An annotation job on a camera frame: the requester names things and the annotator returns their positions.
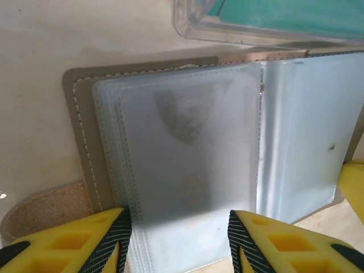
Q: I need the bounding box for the taupe leather card holder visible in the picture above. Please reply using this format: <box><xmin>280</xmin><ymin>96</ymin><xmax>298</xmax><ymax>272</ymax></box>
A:
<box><xmin>0</xmin><ymin>48</ymin><xmax>364</xmax><ymax>273</ymax></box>

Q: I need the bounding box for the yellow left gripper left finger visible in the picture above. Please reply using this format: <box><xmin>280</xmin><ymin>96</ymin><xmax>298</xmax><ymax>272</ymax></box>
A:
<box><xmin>0</xmin><ymin>207</ymin><xmax>134</xmax><ymax>273</ymax></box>

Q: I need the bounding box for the clear plastic card box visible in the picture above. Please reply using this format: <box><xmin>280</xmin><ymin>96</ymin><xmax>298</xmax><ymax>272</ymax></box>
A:
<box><xmin>172</xmin><ymin>0</ymin><xmax>364</xmax><ymax>48</ymax></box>

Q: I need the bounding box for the grey card with dark print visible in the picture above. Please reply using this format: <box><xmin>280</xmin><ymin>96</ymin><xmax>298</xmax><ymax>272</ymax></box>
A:
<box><xmin>121</xmin><ymin>81</ymin><xmax>258</xmax><ymax>228</ymax></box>

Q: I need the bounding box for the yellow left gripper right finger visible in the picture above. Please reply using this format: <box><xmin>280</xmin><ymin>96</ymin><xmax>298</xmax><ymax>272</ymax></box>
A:
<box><xmin>228</xmin><ymin>209</ymin><xmax>364</xmax><ymax>273</ymax></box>

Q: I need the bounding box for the teal card with black stripe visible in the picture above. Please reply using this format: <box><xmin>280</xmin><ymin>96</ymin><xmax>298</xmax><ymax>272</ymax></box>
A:
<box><xmin>205</xmin><ymin>0</ymin><xmax>364</xmax><ymax>37</ymax></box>

